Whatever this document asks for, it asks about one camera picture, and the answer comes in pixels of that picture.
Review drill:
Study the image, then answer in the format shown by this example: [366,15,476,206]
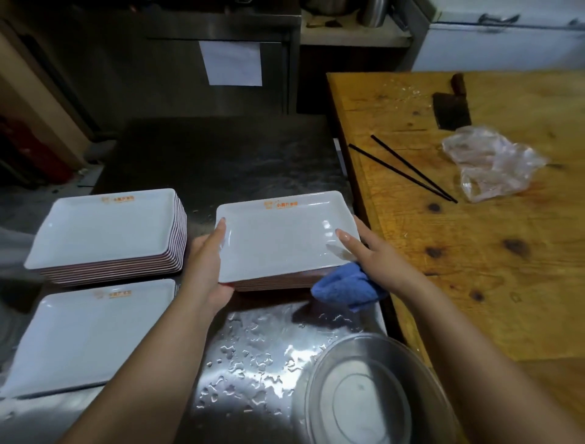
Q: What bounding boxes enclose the loose light floor tile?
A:
[77,164,106,186]

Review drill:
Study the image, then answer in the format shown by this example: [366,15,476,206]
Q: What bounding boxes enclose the steel basin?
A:
[301,0,360,17]

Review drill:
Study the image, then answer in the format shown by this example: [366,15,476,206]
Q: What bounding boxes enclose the black chopstick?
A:
[370,135,459,204]
[349,144,456,204]

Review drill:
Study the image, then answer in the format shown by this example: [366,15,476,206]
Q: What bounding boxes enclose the crumpled clear plastic bag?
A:
[442,126,549,204]

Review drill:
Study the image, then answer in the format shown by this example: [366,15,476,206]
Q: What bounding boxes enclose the person's right forearm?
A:
[402,281,585,444]

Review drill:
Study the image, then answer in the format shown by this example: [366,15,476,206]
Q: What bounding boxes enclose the steel cleaver with dark handle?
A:
[433,73,472,131]

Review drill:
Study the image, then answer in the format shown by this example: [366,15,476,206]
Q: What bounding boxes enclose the white paper sheet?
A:
[199,41,264,87]

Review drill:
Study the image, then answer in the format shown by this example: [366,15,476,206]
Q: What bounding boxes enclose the red fire extinguisher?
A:
[0,116,74,184]

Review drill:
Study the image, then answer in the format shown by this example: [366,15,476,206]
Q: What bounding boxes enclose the blue cloth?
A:
[310,261,389,314]

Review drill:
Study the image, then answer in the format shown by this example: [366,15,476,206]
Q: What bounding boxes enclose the steel work table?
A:
[0,116,458,444]

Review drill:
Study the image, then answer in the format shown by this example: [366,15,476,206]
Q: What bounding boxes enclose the wiped plates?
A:
[215,190,361,284]

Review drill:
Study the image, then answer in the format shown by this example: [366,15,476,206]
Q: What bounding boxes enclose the steel jug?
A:
[356,0,389,28]

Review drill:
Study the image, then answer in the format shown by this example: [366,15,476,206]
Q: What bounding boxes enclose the stack of white plates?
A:
[230,267,339,292]
[24,188,188,287]

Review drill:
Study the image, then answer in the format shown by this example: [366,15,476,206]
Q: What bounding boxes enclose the stainless steel cabinet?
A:
[13,0,302,134]

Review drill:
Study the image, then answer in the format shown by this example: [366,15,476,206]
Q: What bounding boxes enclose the grey brick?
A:
[84,139,118,161]

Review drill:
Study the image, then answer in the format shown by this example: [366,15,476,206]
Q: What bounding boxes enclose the white chest freezer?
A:
[411,0,585,73]

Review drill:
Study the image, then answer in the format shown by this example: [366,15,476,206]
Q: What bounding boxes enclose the clear glass bowl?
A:
[292,332,458,444]

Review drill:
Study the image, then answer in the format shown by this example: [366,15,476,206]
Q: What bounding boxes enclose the wooden table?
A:
[327,69,585,412]

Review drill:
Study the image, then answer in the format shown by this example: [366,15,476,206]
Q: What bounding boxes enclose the beige side counter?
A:
[300,9,412,48]

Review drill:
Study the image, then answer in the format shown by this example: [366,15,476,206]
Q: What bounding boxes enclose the person's left forearm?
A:
[59,295,216,444]

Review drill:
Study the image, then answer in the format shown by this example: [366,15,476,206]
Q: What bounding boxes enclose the person's left hand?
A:
[182,217,236,317]

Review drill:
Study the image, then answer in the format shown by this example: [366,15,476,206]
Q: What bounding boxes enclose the white rectangular plate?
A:
[0,279,177,399]

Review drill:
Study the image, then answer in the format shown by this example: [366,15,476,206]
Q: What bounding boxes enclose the person's right hand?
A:
[336,215,426,303]

